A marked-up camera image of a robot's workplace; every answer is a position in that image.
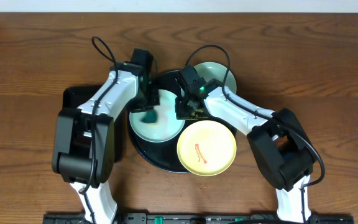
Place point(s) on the yellow plate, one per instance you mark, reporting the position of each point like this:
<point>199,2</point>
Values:
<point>206,148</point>

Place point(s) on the light green plate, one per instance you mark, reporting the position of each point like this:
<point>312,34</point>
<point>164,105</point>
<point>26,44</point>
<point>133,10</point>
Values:
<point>213,70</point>

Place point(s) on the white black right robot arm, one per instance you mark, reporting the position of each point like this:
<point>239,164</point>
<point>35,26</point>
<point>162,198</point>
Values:
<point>282,150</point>

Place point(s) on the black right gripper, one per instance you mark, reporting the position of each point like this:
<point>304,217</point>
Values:
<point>180,113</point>

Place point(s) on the green scrubbing sponge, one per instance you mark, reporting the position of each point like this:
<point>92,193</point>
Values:
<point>150,117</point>

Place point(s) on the light blue plate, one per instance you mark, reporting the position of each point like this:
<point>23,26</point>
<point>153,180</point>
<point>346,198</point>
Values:
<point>167,126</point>

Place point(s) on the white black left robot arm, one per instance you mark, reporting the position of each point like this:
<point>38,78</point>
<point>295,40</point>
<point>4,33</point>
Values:
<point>84,150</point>

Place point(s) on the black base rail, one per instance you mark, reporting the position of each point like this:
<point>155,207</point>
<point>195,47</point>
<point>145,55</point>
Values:
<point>143,218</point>

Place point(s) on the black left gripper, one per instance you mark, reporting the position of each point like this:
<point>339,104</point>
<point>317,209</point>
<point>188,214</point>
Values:
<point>146,104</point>

